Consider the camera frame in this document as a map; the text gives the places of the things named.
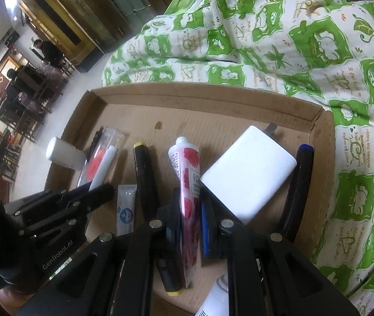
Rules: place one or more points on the golden wooden cabinet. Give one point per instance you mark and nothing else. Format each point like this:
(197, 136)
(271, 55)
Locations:
(58, 19)

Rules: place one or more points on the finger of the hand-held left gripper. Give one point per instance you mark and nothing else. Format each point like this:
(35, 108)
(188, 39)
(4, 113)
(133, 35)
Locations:
(58, 223)
(101, 192)

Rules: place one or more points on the small white blue tube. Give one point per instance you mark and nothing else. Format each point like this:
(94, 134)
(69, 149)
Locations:
(126, 209)

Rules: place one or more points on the white charger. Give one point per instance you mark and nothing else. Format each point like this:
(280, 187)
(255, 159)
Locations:
(249, 177)

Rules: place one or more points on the red disc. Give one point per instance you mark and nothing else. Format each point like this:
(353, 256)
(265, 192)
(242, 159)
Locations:
(96, 164)

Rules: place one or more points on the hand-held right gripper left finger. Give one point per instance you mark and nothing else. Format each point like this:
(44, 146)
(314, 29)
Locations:
(173, 230)

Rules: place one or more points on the wooden chair with floral cushion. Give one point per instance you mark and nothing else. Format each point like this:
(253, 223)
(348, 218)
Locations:
(50, 72)

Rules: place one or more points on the black marker with blue caps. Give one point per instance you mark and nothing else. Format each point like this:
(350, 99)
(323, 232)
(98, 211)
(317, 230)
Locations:
(300, 184)

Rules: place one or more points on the shallow cardboard tray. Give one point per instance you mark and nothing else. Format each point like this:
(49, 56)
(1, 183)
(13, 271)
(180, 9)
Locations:
(213, 121)

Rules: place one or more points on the green printed blanket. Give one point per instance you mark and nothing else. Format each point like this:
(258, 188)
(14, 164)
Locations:
(272, 39)

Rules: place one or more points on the rose print cream tube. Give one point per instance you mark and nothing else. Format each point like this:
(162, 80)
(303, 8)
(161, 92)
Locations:
(188, 184)

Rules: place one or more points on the white marker with red cap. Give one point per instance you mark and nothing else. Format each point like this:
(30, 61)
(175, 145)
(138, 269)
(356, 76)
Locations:
(104, 166)

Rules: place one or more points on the white spray bottle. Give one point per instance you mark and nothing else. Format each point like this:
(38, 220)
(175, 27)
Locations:
(215, 301)

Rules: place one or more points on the black marker with yellow caps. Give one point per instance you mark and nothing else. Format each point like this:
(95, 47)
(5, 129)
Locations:
(145, 184)

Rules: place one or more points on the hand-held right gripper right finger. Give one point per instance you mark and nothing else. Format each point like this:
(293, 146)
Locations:
(208, 227)

